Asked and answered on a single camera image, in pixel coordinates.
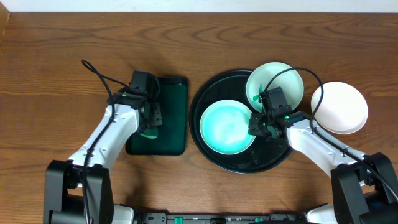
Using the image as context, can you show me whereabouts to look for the green sponge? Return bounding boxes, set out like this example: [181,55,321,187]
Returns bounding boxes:
[139,127,159,139]

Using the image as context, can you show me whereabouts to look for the pale green plate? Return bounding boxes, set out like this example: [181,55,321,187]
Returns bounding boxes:
[200,100,256,155]
[246,62,304,112]

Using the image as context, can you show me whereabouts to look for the white plate with green stain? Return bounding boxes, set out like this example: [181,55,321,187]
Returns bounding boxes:
[311,82,368,134]

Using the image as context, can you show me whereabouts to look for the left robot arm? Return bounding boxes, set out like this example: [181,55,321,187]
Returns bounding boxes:
[43,92,162,223]

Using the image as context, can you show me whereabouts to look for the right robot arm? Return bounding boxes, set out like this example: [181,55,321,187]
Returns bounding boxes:
[249,111,397,223]

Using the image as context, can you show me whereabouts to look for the round black tray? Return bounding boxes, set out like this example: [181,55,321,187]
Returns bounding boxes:
[188,70,292,174]

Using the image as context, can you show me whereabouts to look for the rectangular black water tray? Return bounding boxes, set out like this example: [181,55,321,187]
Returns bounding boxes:
[126,77,188,156]

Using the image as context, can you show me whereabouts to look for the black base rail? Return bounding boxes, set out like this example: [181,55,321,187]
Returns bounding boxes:
[133,212,308,224]

